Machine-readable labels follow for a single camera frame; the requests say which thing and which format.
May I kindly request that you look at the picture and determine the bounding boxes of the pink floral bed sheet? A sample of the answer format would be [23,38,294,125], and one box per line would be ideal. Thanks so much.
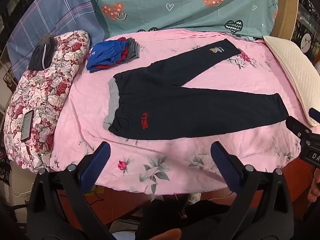
[49,29,313,195]

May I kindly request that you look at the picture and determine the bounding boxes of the black smartphone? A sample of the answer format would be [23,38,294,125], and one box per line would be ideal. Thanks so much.
[20,109,34,142]

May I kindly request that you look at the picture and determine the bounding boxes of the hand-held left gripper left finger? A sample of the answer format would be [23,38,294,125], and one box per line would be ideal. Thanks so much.
[26,141,112,240]

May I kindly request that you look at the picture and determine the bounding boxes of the wooden display cabinet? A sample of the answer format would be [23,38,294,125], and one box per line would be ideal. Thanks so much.
[295,0,320,63]

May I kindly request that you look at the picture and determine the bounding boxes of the white shoe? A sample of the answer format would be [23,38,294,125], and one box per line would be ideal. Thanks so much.
[186,192,202,204]

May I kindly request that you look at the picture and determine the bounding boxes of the person's right hand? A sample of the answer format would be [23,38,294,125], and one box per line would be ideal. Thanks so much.
[307,167,320,203]

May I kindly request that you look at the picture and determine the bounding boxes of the red floral quilt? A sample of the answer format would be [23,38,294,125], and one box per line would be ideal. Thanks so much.
[4,30,90,174]

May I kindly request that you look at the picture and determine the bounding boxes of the dark navy pants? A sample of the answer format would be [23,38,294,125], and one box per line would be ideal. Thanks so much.
[103,39,290,140]

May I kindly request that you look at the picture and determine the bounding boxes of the white quilted pillow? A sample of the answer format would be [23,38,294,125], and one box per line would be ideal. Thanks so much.
[263,35,320,127]

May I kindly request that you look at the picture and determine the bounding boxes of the blue plaid pillow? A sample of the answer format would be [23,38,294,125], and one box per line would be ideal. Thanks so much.
[6,0,105,80]

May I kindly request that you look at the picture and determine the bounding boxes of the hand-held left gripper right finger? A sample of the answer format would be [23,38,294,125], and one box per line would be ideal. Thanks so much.
[210,141,294,240]

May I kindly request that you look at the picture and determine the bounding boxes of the green heart print pillow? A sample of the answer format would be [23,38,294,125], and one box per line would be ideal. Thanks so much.
[89,0,279,40]

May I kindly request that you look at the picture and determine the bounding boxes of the red folded garment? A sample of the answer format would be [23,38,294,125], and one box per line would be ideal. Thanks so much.
[95,37,129,70]

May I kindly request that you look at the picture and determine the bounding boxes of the dark grey fur-trimmed garment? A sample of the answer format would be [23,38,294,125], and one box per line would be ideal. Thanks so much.
[28,34,57,71]

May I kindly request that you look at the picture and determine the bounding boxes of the wooden headboard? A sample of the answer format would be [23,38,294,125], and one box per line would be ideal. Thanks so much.
[271,0,299,40]

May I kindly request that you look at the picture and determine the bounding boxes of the person's dark clothed legs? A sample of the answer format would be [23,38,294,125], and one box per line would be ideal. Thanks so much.
[135,199,240,240]

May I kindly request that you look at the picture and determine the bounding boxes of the blue folded garment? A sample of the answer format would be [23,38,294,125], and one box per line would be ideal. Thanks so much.
[86,40,128,71]

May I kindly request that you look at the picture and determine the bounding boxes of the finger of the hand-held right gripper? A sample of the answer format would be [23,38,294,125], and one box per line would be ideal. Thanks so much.
[308,107,320,121]
[285,116,313,137]

